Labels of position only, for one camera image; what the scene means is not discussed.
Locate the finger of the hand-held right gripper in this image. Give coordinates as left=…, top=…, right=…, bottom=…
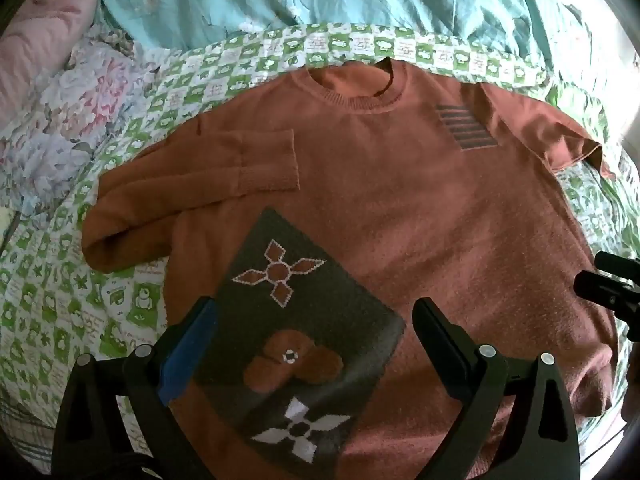
left=573, top=270, right=640, bottom=323
left=594, top=251, right=640, bottom=277

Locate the pink floral pillow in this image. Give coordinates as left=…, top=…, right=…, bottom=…
left=0, top=0, right=106, bottom=128

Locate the green checkered bed sheet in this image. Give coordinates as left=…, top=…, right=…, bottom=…
left=0, top=22, right=640, bottom=476

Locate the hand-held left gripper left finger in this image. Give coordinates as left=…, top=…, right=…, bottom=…
left=52, top=297, right=218, bottom=480

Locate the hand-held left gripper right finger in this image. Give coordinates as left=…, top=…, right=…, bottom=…
left=412, top=297, right=581, bottom=480

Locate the orange knit sweater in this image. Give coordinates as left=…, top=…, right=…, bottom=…
left=81, top=57, right=618, bottom=480

